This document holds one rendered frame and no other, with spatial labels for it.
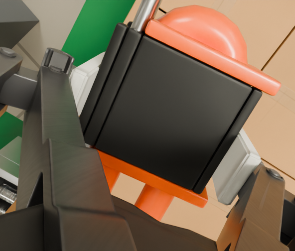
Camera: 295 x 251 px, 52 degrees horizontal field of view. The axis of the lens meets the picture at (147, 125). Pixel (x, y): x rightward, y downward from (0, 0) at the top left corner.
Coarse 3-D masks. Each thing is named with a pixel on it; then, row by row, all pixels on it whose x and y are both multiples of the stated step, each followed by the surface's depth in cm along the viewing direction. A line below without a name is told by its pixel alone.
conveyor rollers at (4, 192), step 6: (0, 186) 106; (6, 186) 107; (0, 192) 105; (6, 192) 106; (12, 192) 107; (0, 198) 107; (6, 198) 106; (12, 198) 106; (0, 204) 111; (0, 210) 109; (6, 210) 110
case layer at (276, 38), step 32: (192, 0) 80; (224, 0) 80; (256, 0) 79; (288, 0) 78; (256, 32) 82; (288, 32) 81; (256, 64) 84; (288, 64) 84; (288, 96) 87; (256, 128) 91; (288, 128) 90; (288, 160) 94; (128, 192) 102; (192, 224) 104; (224, 224) 103
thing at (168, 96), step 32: (160, 32) 15; (160, 64) 15; (192, 64) 15; (224, 64) 15; (128, 96) 16; (160, 96) 16; (192, 96) 16; (224, 96) 15; (256, 96) 15; (128, 128) 16; (160, 128) 16; (192, 128) 16; (224, 128) 16; (128, 160) 17; (160, 160) 17; (192, 160) 17; (192, 192) 18
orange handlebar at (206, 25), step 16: (176, 16) 16; (192, 16) 16; (208, 16) 16; (224, 16) 16; (192, 32) 16; (208, 32) 16; (224, 32) 16; (240, 32) 16; (224, 48) 16; (240, 48) 16; (112, 176) 19; (144, 192) 20; (160, 192) 19; (144, 208) 20; (160, 208) 20
